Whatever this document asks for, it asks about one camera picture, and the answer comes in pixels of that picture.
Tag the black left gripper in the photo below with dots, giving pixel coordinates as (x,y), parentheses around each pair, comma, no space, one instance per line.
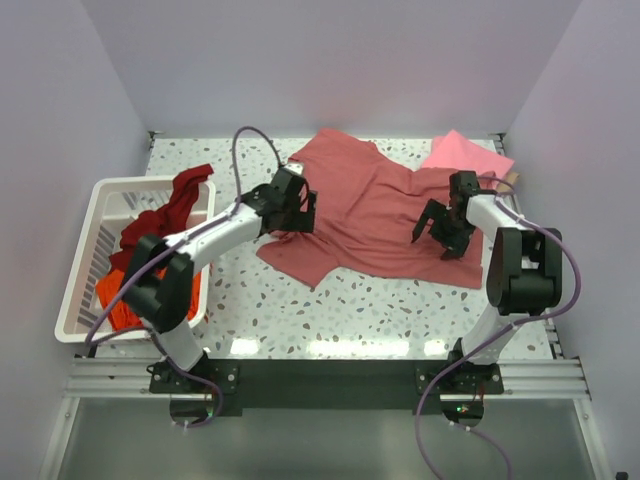
(298,218)

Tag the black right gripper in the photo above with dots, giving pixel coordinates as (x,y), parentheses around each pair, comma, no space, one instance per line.
(445,226)

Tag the dusty red t-shirt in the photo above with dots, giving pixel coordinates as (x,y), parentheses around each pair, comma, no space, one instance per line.
(367,207)

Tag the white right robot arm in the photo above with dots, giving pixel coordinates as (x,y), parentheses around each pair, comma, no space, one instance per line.
(524,277)

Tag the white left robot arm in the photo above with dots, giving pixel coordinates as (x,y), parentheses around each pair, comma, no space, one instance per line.
(158,283)

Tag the folded pink t-shirt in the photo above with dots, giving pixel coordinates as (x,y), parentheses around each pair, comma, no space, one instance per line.
(454,151)

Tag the folded beige t-shirt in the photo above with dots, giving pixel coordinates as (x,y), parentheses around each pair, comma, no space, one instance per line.
(512,178)

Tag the dark red t-shirt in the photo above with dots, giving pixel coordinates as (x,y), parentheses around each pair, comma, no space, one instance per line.
(168,219)

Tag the white plastic laundry basket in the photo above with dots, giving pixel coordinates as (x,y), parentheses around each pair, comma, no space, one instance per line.
(114,204)

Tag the orange t-shirt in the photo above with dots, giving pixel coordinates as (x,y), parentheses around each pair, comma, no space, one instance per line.
(122,316)

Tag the aluminium frame rail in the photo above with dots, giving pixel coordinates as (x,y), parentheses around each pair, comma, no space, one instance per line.
(122,378)

